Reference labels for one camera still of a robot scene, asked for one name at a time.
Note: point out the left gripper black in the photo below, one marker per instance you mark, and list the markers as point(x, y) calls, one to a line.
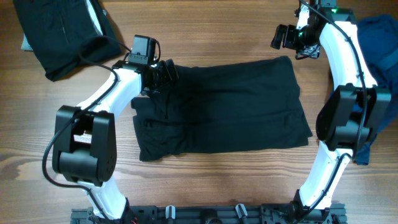
point(167, 73)

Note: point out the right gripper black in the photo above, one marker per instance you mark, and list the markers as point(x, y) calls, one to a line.
point(289, 31)

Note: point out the black t-shirt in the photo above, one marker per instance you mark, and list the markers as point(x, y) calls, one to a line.
point(228, 108)

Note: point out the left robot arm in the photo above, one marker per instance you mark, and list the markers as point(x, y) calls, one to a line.
point(82, 153)

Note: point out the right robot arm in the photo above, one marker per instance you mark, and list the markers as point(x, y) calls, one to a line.
point(317, 191)

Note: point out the blue garment pile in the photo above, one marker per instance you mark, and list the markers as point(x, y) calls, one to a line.
point(382, 62)

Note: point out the folded black garment stack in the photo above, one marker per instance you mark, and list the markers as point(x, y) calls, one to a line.
point(58, 30)

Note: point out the folded grey garment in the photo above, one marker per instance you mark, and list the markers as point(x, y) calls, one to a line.
point(25, 45)

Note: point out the black mounting rail base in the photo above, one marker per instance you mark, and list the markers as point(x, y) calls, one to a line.
point(217, 214)

